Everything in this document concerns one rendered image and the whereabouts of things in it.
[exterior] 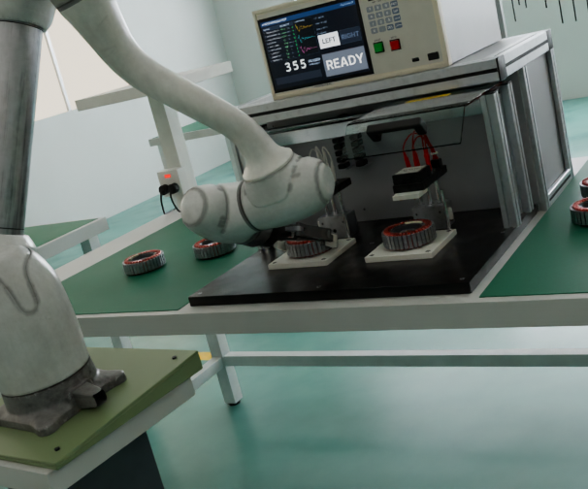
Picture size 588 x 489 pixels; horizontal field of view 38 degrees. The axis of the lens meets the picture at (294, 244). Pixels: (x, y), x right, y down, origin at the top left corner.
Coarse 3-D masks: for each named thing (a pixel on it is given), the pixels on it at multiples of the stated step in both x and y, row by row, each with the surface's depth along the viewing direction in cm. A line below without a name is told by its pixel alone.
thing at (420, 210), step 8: (448, 200) 189; (416, 208) 190; (424, 208) 189; (432, 208) 188; (440, 208) 187; (416, 216) 190; (424, 216) 189; (432, 216) 188; (440, 216) 188; (440, 224) 188
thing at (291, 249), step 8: (296, 240) 193; (304, 240) 192; (288, 248) 189; (296, 248) 187; (304, 248) 187; (312, 248) 187; (320, 248) 187; (328, 248) 188; (296, 256) 188; (304, 256) 187
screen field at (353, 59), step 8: (352, 48) 185; (360, 48) 184; (328, 56) 188; (336, 56) 188; (344, 56) 187; (352, 56) 186; (360, 56) 185; (328, 64) 189; (336, 64) 188; (344, 64) 187; (352, 64) 186; (360, 64) 185; (328, 72) 190; (336, 72) 189; (344, 72) 188
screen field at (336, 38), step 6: (342, 30) 185; (348, 30) 184; (354, 30) 183; (318, 36) 188; (324, 36) 187; (330, 36) 187; (336, 36) 186; (342, 36) 185; (348, 36) 185; (354, 36) 184; (360, 36) 183; (324, 42) 188; (330, 42) 187; (336, 42) 186; (342, 42) 186; (348, 42) 185; (324, 48) 188
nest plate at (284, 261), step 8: (344, 240) 194; (352, 240) 193; (336, 248) 189; (344, 248) 190; (280, 256) 194; (288, 256) 193; (312, 256) 188; (320, 256) 186; (328, 256) 185; (336, 256) 186; (272, 264) 190; (280, 264) 188; (288, 264) 187; (296, 264) 186; (304, 264) 185; (312, 264) 184; (320, 264) 183; (328, 264) 183
